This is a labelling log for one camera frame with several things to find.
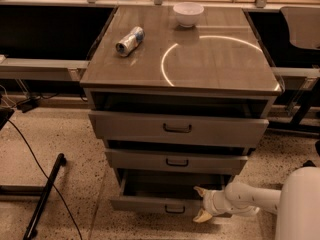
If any grey middle drawer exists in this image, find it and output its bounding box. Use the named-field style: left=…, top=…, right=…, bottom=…
left=106, top=149, right=248, bottom=175

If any grey desk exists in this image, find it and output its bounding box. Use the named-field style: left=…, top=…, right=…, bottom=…
left=0, top=56, right=89, bottom=81
left=272, top=67, right=320, bottom=91

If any black floor cable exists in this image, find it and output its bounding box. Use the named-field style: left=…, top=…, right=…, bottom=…
left=6, top=117, right=84, bottom=240

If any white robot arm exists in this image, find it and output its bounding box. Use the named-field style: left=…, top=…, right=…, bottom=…
left=193, top=166, right=320, bottom=240

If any white bowl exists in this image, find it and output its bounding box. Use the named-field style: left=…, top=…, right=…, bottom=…
left=173, top=2, right=204, bottom=27

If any grey bottom drawer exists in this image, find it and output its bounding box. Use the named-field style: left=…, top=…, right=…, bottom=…
left=110, top=169, right=231, bottom=217

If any grey top drawer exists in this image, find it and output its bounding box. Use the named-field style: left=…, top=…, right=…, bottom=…
left=89, top=111, right=268, bottom=148

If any silver blue drink can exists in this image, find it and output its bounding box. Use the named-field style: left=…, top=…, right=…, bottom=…
left=116, top=26, right=145, bottom=57

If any grey desk right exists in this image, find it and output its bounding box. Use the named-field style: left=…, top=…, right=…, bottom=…
left=272, top=67, right=320, bottom=91

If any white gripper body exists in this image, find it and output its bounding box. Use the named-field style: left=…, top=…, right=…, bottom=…
left=203, top=190, right=228, bottom=216

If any black metal stand leg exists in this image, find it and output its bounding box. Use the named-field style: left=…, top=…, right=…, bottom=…
left=23, top=153, right=66, bottom=240

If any grey drawer cabinet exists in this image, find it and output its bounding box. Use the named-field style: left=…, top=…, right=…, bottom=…
left=79, top=5, right=285, bottom=218

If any grey drawer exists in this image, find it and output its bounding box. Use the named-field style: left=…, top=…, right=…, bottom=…
left=110, top=169, right=231, bottom=217
left=106, top=149, right=248, bottom=175
left=89, top=111, right=268, bottom=148

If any grey desk left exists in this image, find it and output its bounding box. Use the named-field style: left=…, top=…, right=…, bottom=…
left=0, top=56, right=89, bottom=81

